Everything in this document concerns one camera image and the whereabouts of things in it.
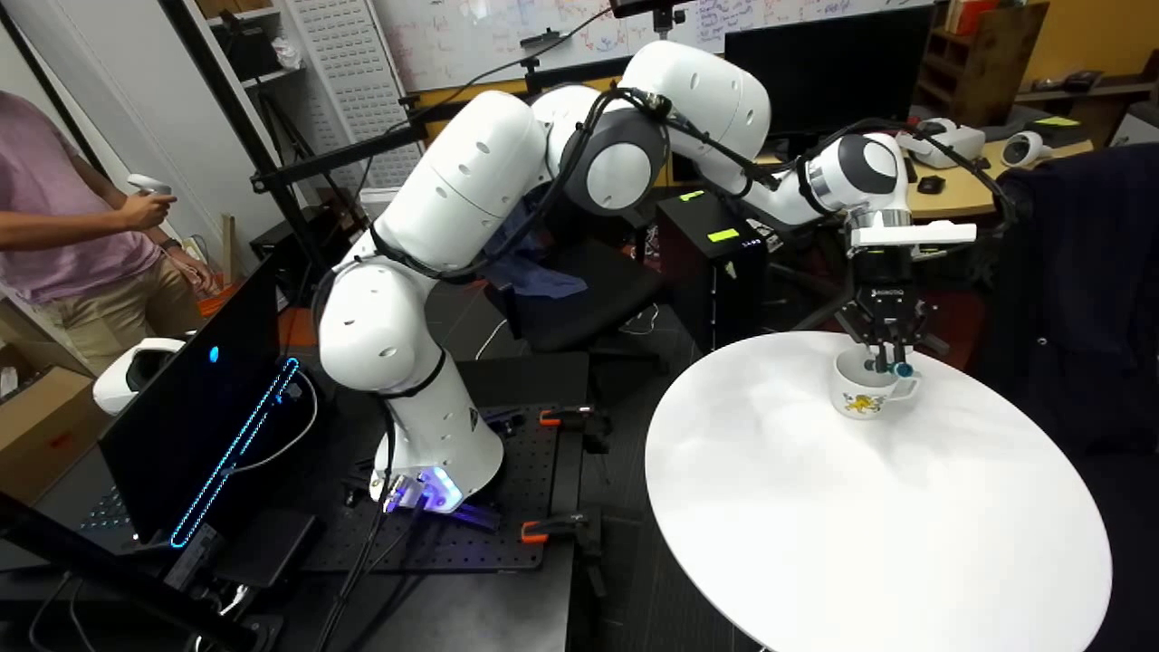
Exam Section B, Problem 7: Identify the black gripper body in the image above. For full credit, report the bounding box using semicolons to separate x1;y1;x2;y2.
845;245;928;322

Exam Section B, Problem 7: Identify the bare right forearm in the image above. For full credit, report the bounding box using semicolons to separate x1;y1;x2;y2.
0;199;133;252

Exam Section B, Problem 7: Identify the black perforated robot base table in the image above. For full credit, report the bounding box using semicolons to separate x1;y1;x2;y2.
0;355;598;652

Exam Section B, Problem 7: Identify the white ceramic mug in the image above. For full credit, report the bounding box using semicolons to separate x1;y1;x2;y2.
831;346;924;425

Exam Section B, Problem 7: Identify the bare right hand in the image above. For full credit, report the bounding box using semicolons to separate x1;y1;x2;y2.
112;186;178;234

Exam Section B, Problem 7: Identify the round wooden desk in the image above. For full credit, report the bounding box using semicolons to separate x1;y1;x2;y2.
720;135;1102;332

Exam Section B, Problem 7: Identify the white VR headset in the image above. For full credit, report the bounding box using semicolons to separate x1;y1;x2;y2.
906;117;994;170

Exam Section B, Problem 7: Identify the black computer tower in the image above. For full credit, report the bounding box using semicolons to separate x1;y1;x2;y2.
657;186;773;355

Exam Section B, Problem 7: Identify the white VR controller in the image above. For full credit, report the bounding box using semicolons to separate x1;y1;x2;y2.
1000;125;1054;175

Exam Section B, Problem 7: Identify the black computer monitor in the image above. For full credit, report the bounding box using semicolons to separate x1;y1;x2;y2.
720;3;939;137

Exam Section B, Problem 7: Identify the brown wooden shelf unit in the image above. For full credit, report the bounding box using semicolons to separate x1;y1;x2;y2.
918;0;1054;125

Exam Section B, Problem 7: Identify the black office chair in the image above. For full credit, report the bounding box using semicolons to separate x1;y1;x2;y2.
482;195;663;355

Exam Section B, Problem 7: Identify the orange black clamp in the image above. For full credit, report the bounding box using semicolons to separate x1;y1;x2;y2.
518;512;598;545
532;400;606;433

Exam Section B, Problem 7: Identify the blue jacket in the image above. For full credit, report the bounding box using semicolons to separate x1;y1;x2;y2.
487;195;589;304

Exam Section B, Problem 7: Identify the whiteboard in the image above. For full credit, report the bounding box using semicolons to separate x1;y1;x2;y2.
372;0;939;94

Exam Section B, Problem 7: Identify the white perforated panel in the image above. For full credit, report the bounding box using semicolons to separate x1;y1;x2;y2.
280;0;426;199

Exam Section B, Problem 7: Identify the black laptop blue glowing edge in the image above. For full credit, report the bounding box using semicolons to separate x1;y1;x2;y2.
99;270;324;553

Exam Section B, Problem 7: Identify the white handheld controller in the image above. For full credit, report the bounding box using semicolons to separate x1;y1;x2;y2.
122;170;182;202

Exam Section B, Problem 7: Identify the white rounded device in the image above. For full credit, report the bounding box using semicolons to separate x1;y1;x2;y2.
92;332;187;416

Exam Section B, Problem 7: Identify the person in pink shirt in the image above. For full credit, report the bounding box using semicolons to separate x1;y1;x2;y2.
0;88;226;379

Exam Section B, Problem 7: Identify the brown cardboard box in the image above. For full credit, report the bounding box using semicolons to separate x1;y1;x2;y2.
0;362;109;508

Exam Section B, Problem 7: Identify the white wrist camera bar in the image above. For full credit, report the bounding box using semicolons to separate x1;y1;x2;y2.
846;218;982;252

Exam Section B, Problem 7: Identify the black metal frame bar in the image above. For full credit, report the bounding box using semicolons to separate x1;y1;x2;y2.
250;51;644;195

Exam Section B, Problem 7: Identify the black camera stand bar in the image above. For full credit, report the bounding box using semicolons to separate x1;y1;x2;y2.
0;485;268;652

